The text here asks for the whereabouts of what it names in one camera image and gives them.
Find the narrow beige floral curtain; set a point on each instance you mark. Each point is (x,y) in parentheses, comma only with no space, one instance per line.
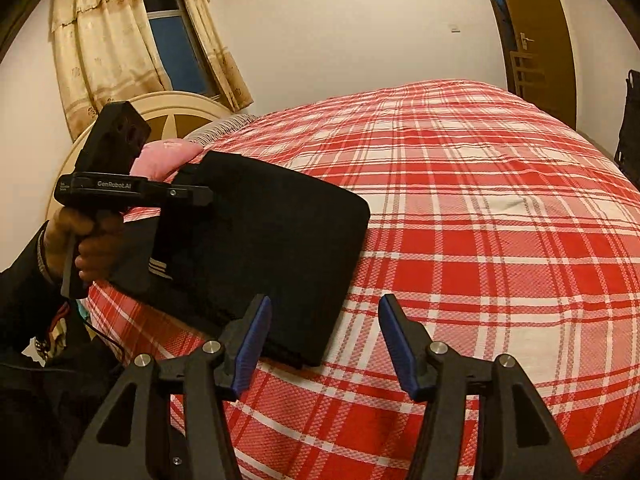
(215,50)

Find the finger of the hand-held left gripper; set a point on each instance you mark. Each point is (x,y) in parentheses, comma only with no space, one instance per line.
(182,195)

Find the striped pillow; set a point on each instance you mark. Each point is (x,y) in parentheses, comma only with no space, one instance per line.
(220,127)

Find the red plaid bed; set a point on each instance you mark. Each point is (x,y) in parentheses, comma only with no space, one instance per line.
(475,210)

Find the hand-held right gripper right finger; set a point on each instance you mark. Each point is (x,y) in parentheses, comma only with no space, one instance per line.
(397,345)

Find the black bag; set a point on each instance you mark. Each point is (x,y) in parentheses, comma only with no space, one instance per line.
(631,120)

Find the window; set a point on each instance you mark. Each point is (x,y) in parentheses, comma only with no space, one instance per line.
(172,45)

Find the wide beige floral curtain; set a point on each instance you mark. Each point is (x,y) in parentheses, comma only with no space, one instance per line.
(105,50)

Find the brown wooden door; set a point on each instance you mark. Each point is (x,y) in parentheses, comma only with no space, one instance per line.
(545,10)

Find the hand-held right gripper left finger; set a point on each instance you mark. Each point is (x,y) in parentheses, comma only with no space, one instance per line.
(252,345)

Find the pink folded quilt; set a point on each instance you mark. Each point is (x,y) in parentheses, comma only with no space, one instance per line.
(165,155)

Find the cream wooden headboard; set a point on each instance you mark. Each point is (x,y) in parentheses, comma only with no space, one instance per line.
(165,122)

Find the person's left forearm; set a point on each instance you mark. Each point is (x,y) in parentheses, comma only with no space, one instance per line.
(20,300)

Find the person's left hand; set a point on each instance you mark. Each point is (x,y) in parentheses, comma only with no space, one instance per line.
(95,255)

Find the black pants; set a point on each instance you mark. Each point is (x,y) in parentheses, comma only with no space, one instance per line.
(275,260)

